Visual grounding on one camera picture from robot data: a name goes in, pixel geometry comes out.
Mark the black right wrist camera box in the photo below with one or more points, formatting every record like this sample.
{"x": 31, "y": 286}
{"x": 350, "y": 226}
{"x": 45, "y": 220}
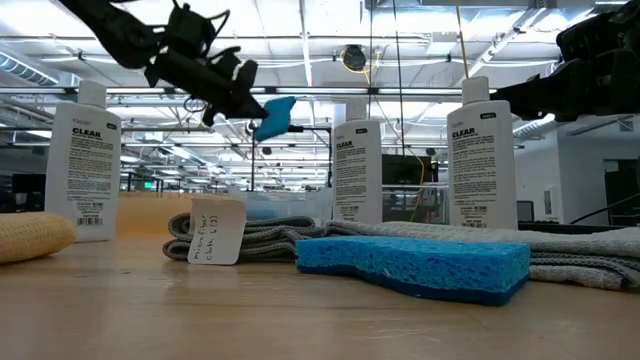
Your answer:
{"x": 600, "y": 30}

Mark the white wall device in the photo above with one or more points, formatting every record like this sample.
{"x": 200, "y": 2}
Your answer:
{"x": 548, "y": 202}

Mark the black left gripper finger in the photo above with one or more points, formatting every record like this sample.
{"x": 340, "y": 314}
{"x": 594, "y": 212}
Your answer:
{"x": 245, "y": 107}

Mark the black monitor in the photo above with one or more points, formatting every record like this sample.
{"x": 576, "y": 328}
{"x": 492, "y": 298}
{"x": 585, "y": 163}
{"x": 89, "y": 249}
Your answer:
{"x": 410, "y": 170}

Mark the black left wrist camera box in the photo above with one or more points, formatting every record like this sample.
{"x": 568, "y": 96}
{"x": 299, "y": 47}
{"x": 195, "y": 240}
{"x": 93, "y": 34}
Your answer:
{"x": 187, "y": 30}

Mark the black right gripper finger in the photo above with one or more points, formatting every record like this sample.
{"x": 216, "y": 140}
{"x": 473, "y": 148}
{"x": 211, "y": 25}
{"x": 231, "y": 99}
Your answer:
{"x": 530, "y": 100}

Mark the small dark monitor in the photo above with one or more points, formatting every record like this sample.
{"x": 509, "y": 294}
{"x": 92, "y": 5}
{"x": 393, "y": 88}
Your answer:
{"x": 525, "y": 210}

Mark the large grey cloth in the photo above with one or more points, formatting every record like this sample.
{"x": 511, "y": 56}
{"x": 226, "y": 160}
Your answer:
{"x": 575, "y": 250}

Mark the silver ceiling duct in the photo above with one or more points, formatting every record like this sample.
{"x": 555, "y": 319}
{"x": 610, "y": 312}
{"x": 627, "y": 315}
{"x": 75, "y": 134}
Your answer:
{"x": 25, "y": 67}
{"x": 535, "y": 125}

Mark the white CLEAR label bottle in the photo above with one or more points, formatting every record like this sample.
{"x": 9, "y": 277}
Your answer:
{"x": 482, "y": 165}
{"x": 357, "y": 170}
{"x": 82, "y": 165}

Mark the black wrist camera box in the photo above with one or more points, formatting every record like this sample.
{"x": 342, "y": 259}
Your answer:
{"x": 600, "y": 30}
{"x": 187, "y": 30}

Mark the small blue cloth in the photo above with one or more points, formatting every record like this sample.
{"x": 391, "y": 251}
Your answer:
{"x": 277, "y": 117}

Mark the dark desk monitors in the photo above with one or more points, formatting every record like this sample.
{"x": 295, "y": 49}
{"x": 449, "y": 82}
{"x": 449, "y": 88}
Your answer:
{"x": 27, "y": 190}

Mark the green exit sign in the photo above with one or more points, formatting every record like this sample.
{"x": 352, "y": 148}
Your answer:
{"x": 148, "y": 185}

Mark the long ceiling light rail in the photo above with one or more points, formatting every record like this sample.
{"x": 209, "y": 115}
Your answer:
{"x": 325, "y": 91}

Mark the grey cloth with tags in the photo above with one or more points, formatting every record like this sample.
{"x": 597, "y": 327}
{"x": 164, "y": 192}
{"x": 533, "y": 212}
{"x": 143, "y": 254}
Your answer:
{"x": 280, "y": 235}

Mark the clear hard plastic bin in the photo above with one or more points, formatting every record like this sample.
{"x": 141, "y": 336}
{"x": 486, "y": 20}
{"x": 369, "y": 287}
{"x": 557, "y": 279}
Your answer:
{"x": 415, "y": 205}

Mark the white handwritten paper tag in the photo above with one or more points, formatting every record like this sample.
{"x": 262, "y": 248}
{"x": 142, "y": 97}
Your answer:
{"x": 217, "y": 230}

